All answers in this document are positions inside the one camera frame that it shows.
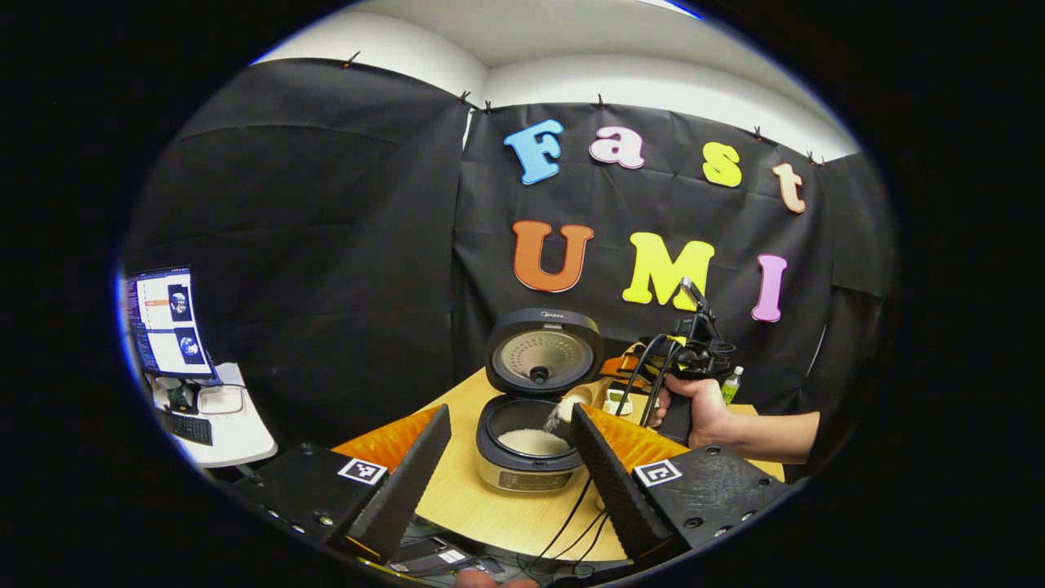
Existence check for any black and silver rice cooker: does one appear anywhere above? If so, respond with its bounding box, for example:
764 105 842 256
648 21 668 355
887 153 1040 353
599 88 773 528
476 308 605 494

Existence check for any black backdrop cloth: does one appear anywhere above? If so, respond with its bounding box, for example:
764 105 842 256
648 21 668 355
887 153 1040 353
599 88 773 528
118 57 899 483

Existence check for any black keyboard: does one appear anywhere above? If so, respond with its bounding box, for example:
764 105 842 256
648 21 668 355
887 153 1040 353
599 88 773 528
159 408 215 447

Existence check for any white rice pile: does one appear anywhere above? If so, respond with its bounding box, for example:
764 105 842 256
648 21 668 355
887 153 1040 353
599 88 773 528
498 429 572 457

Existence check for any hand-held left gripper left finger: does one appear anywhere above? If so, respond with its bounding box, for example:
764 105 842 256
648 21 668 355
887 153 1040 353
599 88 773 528
219 404 452 564

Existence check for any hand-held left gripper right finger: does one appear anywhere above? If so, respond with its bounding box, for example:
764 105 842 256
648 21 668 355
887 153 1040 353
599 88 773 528
570 403 793 566

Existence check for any dark flat device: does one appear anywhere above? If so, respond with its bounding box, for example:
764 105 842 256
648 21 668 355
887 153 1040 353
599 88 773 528
389 536 476 574

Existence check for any computer monitor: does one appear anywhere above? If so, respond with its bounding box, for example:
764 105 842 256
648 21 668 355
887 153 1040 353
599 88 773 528
122 265 218 381

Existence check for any white tray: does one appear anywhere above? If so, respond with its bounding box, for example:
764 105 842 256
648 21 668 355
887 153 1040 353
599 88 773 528
198 385 246 415

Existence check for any wooden spoon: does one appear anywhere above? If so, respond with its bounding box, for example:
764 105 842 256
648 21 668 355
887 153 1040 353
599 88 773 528
555 380 621 424

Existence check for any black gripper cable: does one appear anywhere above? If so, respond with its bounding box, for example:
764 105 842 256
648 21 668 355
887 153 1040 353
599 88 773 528
522 333 669 572
563 336 687 577

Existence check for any white side table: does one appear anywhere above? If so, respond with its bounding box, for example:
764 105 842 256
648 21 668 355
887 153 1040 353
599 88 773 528
151 363 278 469

